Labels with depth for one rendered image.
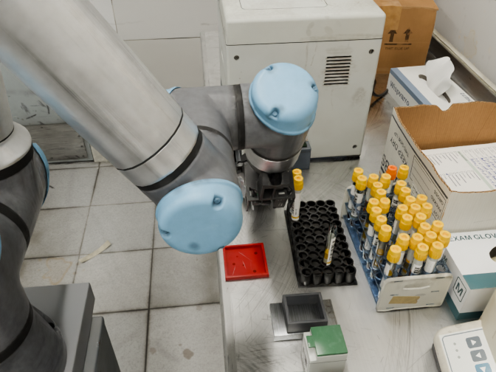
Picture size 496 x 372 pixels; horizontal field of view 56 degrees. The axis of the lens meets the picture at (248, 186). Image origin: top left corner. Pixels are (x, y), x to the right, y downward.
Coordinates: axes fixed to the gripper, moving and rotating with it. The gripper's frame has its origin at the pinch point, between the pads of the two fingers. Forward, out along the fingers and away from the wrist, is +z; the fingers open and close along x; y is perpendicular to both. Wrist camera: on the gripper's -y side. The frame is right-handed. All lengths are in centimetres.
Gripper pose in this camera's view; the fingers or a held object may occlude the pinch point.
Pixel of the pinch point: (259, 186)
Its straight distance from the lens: 83.3
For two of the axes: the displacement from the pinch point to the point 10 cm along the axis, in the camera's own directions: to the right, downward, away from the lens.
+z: -0.5, 3.5, 9.4
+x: 9.9, -0.7, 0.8
